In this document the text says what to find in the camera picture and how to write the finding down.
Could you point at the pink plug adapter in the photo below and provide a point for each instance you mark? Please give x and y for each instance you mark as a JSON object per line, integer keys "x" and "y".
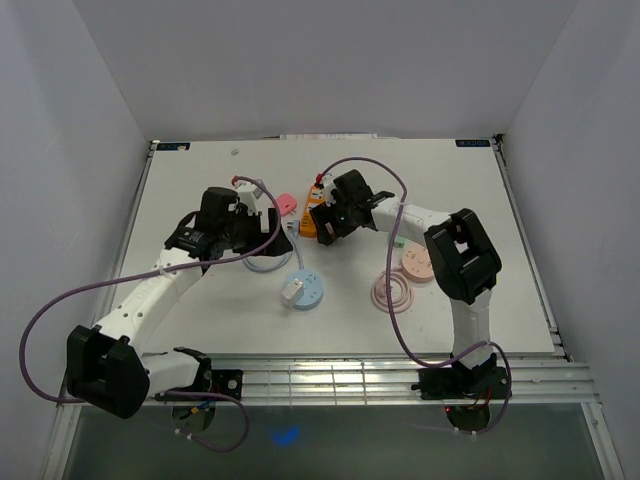
{"x": 287, "y": 204}

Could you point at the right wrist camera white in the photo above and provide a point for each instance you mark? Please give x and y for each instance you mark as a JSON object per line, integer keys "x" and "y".
{"x": 326, "y": 186}

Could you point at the white charger plug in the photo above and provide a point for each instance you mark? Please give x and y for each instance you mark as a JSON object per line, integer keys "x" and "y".
{"x": 292, "y": 292}

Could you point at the left black corner label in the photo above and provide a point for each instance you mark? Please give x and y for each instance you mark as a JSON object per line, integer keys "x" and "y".
{"x": 173, "y": 146}

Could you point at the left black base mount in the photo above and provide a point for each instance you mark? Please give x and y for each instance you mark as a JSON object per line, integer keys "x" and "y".
{"x": 227, "y": 382}

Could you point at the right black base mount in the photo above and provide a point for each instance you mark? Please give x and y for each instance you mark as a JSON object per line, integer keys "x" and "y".
{"x": 452, "y": 384}

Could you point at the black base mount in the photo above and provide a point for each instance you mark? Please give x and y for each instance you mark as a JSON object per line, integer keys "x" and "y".
{"x": 452, "y": 384}
{"x": 227, "y": 382}

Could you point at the orange power strip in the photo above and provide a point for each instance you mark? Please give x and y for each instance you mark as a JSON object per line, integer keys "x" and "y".
{"x": 314, "y": 198}

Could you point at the right black corner label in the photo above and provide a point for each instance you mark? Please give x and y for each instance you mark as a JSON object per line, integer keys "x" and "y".
{"x": 472, "y": 143}

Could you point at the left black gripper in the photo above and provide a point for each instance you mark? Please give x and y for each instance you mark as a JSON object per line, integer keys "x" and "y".
{"x": 278, "y": 246}

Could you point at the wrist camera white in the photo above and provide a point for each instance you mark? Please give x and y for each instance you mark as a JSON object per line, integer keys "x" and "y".
{"x": 326, "y": 186}
{"x": 249, "y": 194}

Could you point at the aluminium frame rail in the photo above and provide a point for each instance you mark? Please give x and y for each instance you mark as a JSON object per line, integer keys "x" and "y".
{"x": 290, "y": 382}

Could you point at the blue round power socket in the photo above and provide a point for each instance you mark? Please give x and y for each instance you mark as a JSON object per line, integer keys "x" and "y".
{"x": 314, "y": 288}

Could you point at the pink round power socket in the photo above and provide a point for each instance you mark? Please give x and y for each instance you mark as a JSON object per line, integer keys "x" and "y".
{"x": 416, "y": 264}

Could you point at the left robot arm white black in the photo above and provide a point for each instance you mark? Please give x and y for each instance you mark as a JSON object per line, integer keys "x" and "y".
{"x": 107, "y": 365}

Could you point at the black corner label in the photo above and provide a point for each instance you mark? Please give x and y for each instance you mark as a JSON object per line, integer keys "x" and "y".
{"x": 173, "y": 146}
{"x": 472, "y": 143}

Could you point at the green charger plug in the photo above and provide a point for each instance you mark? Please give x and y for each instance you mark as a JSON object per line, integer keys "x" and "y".
{"x": 399, "y": 242}

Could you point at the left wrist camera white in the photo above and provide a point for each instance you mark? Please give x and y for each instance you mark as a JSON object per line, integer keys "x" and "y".
{"x": 249, "y": 194}

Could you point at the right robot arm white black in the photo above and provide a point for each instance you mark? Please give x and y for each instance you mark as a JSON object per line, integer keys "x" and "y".
{"x": 465, "y": 266}

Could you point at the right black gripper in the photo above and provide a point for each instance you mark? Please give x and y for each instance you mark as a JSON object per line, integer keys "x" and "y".
{"x": 323, "y": 215}

